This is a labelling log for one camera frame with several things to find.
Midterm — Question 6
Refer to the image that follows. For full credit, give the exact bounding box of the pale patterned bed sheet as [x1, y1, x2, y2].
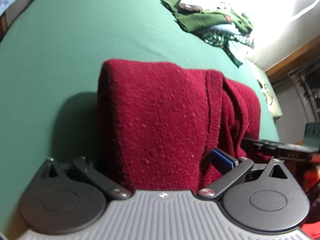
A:
[257, 68, 283, 122]

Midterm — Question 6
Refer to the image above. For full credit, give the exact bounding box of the red clothed forearm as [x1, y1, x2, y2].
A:
[302, 222, 320, 239]

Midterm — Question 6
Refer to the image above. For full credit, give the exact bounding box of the green white striped garment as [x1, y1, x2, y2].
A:
[199, 31, 254, 67]

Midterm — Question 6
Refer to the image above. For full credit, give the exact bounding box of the light blue garment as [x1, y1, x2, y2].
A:
[195, 23, 242, 35]

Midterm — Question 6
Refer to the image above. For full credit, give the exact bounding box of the person's right hand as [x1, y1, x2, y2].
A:
[303, 165, 319, 202]

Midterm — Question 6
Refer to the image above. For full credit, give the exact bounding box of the dark red knit sweater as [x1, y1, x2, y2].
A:
[95, 59, 261, 191]

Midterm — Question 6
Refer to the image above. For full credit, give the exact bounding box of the green bed sheet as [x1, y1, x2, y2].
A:
[1, 0, 279, 239]

